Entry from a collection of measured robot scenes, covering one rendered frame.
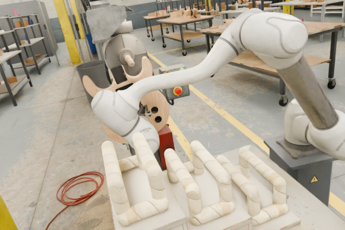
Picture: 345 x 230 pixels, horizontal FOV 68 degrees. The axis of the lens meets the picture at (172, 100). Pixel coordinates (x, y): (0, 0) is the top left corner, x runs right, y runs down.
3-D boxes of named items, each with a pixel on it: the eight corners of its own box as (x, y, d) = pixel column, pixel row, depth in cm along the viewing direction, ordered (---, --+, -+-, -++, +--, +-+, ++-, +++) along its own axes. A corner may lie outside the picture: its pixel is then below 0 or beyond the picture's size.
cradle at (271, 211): (248, 220, 70) (247, 211, 68) (282, 205, 73) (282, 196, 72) (255, 230, 67) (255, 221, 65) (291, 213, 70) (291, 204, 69)
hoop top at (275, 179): (236, 155, 85) (236, 147, 84) (245, 152, 86) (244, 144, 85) (279, 193, 67) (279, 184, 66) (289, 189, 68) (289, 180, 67)
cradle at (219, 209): (190, 220, 63) (188, 210, 61) (230, 203, 66) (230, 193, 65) (195, 230, 60) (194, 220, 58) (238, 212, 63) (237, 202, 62)
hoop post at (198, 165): (192, 170, 81) (188, 145, 77) (201, 167, 82) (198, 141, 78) (196, 176, 78) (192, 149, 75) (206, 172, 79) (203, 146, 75)
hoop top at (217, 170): (189, 149, 78) (188, 140, 77) (198, 146, 79) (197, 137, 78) (222, 190, 60) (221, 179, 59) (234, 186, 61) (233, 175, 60)
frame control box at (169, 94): (152, 99, 188) (146, 65, 178) (180, 93, 192) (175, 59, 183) (160, 112, 166) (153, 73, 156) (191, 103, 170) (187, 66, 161)
